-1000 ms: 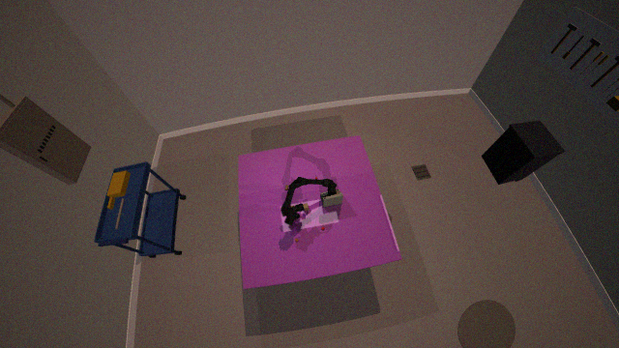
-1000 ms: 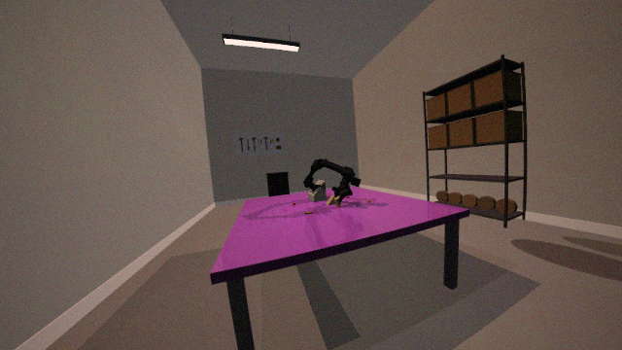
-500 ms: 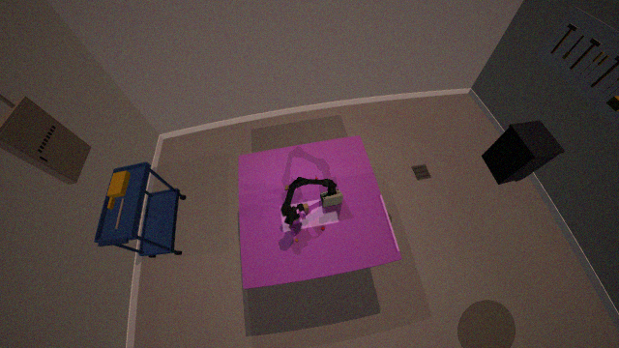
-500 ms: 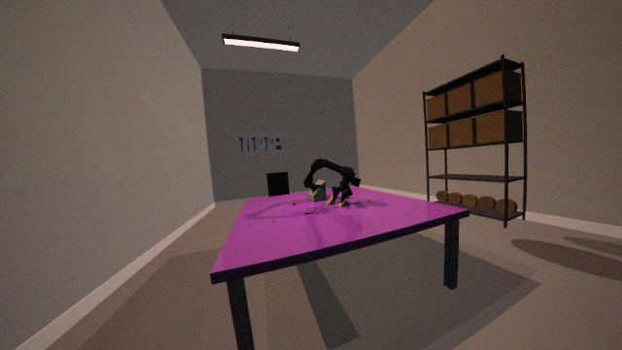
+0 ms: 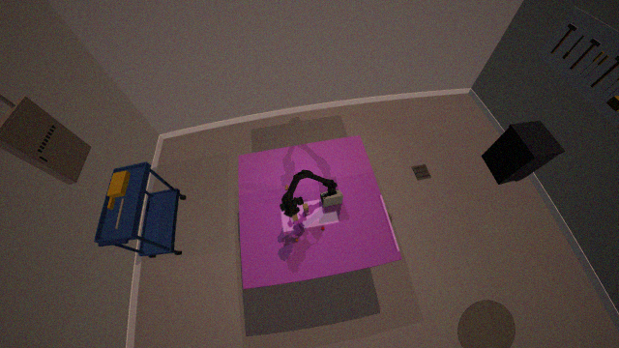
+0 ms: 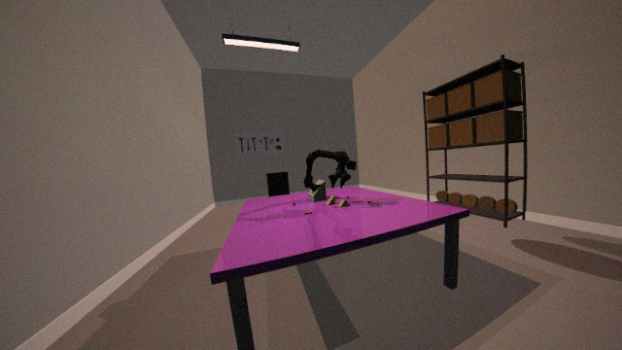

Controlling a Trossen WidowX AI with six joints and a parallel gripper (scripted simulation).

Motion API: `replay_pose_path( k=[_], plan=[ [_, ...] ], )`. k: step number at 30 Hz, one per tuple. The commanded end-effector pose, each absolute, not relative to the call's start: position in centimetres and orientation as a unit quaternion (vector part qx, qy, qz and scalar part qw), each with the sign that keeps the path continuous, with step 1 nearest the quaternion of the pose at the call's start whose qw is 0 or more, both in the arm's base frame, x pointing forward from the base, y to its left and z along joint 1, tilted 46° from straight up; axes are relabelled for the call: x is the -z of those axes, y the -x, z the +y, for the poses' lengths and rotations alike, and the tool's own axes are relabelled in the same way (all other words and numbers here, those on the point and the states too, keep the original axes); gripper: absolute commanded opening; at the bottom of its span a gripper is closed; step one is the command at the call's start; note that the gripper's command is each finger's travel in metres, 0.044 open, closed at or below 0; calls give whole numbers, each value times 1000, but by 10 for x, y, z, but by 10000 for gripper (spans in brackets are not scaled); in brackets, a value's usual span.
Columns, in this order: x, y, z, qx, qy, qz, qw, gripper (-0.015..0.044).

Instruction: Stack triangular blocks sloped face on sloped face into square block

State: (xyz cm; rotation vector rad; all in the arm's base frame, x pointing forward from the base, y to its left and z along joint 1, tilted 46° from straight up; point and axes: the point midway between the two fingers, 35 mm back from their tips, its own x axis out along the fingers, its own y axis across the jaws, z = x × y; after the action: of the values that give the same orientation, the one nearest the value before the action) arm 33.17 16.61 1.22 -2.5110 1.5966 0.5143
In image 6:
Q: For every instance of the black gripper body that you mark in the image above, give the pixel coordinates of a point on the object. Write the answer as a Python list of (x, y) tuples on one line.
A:
[(340, 173)]

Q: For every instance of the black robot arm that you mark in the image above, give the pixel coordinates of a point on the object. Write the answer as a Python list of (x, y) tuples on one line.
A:
[(340, 157)]

